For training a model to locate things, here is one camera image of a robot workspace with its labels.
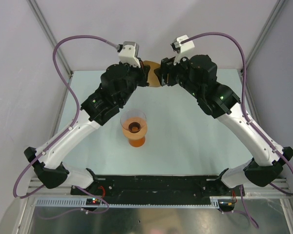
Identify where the right aluminium frame post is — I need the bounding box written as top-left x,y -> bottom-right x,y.
240,0 -> 288,78

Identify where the glass flask with orange liquid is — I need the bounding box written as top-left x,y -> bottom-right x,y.
128,137 -> 146,148

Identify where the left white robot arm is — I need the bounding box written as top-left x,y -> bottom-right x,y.
24,63 -> 150,195

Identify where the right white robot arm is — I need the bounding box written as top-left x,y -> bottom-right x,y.
154,55 -> 293,195

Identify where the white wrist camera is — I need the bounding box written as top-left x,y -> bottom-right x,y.
171,35 -> 195,65
117,41 -> 141,68

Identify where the left aluminium frame post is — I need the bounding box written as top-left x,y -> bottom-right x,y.
26,0 -> 73,78

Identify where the brown paper coffee filter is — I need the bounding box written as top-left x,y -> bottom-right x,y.
143,60 -> 161,88

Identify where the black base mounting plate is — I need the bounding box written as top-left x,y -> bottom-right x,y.
70,174 -> 246,205

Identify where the grey slotted cable duct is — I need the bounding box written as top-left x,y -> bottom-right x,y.
35,197 -> 234,209

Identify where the aluminium frame post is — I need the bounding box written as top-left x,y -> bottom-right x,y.
26,0 -> 73,78
240,0 -> 288,78

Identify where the aluminium front rail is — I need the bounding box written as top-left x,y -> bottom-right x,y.
27,177 -> 290,198

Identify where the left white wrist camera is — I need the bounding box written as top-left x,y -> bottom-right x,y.
117,41 -> 141,68

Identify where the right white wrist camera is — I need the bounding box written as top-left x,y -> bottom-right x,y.
171,35 -> 195,65

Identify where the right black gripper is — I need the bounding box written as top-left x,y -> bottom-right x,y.
154,51 -> 202,99

